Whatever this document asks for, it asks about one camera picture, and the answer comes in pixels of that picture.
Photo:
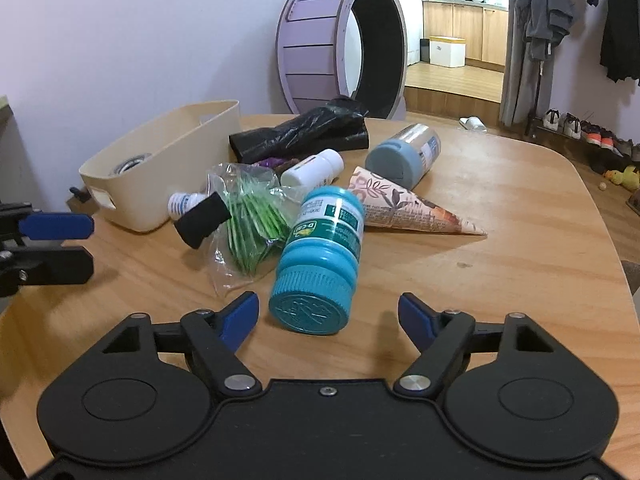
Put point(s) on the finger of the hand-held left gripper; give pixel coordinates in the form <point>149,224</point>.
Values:
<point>60,226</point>
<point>55,265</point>

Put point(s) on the black plastic bag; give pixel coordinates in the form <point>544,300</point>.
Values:
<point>300,132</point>

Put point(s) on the small white bottle black sleeve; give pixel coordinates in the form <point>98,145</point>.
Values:
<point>200,222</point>

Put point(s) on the yellow duck toy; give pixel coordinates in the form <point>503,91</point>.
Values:
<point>622,177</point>

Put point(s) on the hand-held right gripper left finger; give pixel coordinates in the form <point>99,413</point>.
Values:
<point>241,317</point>

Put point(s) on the black coat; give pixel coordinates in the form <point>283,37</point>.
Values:
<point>620,30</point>

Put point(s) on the black bin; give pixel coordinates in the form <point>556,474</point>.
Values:
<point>424,51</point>

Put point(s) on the small white blue-label bottle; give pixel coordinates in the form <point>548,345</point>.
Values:
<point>180,205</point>

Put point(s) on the row of shoes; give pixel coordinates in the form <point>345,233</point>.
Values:
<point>595,135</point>

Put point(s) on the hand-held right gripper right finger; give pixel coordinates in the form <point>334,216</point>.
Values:
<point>416,317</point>

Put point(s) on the white pill bottle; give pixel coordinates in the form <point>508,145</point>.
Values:
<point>312,170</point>

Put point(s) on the large spiral conch shell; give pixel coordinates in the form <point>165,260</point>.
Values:
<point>400,205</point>

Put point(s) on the black clothes rack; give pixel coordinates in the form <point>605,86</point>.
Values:
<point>540,95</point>

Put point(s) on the grey hoodie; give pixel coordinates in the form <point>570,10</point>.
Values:
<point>545,10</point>

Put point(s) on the purple cat exercise wheel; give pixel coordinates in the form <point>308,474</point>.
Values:
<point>310,50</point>

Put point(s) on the white storage box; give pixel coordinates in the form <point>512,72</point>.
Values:
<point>447,52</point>

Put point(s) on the grey curtain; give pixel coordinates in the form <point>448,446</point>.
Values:
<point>515,75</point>

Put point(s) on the white slipper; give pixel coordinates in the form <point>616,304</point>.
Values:
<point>472,124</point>

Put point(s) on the purple snack packet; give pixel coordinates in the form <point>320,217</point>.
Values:
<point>272,163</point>

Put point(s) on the wooden kitchen base cabinets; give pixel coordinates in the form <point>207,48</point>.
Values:
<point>470,30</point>

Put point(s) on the cream plastic storage container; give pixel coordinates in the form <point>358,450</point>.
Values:
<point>165,160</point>

